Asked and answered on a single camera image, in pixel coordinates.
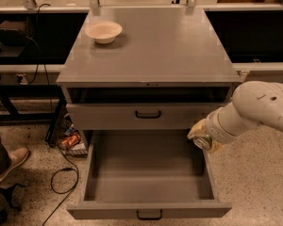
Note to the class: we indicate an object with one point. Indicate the open grey middle drawer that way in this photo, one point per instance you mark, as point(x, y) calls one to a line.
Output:
point(132, 170)

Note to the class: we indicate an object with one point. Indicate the black middle drawer handle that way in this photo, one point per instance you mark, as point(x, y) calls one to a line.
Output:
point(149, 214)

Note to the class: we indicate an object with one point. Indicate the black office chair base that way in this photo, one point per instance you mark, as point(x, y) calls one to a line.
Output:
point(7, 195)

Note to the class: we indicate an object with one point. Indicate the white bowl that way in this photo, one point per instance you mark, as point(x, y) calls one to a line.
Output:
point(103, 32)

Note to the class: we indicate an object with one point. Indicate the black drawer handle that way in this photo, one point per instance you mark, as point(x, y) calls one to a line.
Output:
point(149, 214)
point(150, 115)

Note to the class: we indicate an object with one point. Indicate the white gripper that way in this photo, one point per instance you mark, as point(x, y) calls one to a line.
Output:
point(215, 130)

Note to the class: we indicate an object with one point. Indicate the grey drawer cabinet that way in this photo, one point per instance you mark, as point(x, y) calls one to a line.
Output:
point(163, 56)

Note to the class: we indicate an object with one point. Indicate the closed grey top drawer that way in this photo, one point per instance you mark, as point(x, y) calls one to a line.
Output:
point(122, 116)

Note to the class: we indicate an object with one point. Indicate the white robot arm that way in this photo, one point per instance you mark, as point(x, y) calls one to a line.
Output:
point(253, 104)

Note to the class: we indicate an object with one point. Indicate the crushed green can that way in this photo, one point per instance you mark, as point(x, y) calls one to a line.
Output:
point(203, 142)

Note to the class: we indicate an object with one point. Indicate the tan shoe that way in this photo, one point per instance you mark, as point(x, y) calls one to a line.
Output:
point(17, 157)

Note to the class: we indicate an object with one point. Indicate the black box on shelf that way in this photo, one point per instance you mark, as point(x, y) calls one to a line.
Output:
point(13, 33)

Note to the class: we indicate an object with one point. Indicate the black top drawer handle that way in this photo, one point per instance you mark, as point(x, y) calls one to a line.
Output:
point(150, 115)

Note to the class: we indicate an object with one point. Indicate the orange snack bag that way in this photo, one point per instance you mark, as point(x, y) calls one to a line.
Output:
point(70, 141)

